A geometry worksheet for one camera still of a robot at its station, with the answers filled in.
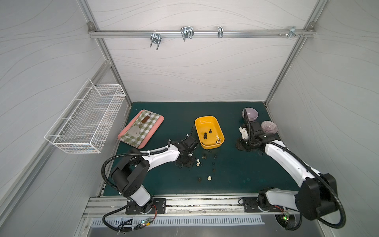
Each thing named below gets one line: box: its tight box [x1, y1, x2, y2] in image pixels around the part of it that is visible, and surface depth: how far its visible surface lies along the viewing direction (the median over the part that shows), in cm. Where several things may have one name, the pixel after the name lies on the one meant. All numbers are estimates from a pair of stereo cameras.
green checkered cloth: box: [120, 110, 161, 148], surface depth 106 cm
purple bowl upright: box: [241, 107, 259, 122], surface depth 112 cm
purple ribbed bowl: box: [261, 120, 279, 134], surface depth 104 cm
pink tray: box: [117, 109, 165, 150], surface depth 105 cm
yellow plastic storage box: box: [194, 115, 226, 150], surface depth 103 cm
